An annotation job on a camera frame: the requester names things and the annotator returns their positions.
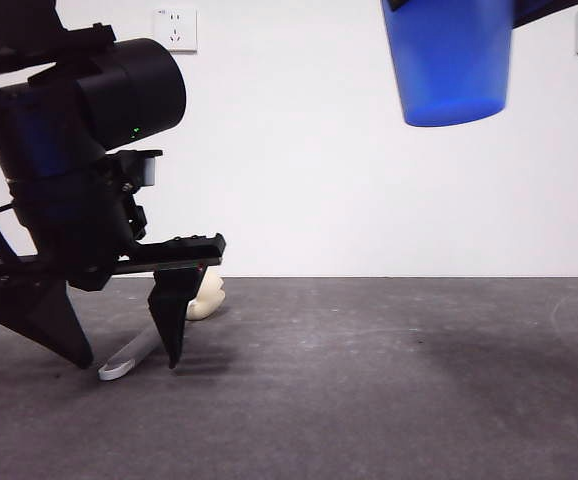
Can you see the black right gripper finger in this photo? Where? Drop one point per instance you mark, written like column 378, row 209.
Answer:
column 398, row 4

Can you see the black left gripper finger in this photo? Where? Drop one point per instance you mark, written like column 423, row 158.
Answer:
column 39, row 320
column 171, row 310

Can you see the blue ribbed plastic cup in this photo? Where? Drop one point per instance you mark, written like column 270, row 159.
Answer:
column 449, row 65

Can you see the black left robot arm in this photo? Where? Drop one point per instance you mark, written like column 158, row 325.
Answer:
column 134, row 85

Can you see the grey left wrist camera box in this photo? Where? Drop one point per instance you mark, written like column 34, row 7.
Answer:
column 150, row 170

